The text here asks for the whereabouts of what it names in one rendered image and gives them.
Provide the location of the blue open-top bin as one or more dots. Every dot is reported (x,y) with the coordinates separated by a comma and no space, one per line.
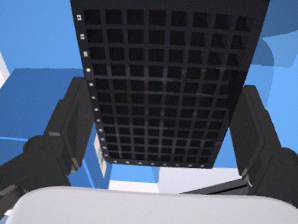
(27,100)

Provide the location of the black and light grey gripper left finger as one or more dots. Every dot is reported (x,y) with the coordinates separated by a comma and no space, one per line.
(45,156)

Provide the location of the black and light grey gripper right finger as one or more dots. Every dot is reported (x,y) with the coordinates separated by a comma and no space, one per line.
(259,156)

